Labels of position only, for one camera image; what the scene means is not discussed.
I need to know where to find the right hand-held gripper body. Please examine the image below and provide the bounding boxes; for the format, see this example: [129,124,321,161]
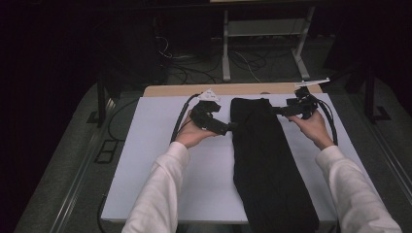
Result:
[284,77,331,120]

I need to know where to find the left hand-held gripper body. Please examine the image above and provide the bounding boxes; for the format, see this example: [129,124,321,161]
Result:
[189,88,229,137]

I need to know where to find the black pants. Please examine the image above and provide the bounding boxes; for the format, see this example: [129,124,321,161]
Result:
[229,97,321,233]

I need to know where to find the person's left hand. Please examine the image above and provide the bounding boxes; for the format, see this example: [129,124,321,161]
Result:
[174,111,215,150]

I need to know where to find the person's right hand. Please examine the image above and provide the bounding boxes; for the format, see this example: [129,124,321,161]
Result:
[287,111,335,151]

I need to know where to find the white board mat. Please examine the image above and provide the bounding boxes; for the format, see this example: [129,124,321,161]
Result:
[100,92,394,226]

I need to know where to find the black metal stand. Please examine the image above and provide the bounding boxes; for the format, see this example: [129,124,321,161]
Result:
[362,63,392,125]
[86,73,122,129]

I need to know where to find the white metal stand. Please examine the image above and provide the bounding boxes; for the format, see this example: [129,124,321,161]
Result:
[222,6,316,83]

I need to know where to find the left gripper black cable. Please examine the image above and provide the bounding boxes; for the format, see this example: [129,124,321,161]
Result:
[169,93,202,144]

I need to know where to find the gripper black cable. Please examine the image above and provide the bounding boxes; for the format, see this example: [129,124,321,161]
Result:
[310,94,340,147]
[169,93,202,144]

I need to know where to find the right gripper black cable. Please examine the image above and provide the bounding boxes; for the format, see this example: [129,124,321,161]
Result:
[310,94,340,147]

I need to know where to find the tangle of floor cables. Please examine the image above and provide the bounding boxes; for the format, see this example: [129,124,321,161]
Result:
[154,34,294,85]

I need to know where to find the black floor cable loop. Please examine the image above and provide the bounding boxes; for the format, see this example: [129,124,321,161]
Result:
[106,98,141,143]

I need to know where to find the black floor socket frame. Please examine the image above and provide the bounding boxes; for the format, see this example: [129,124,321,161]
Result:
[93,139,126,165]

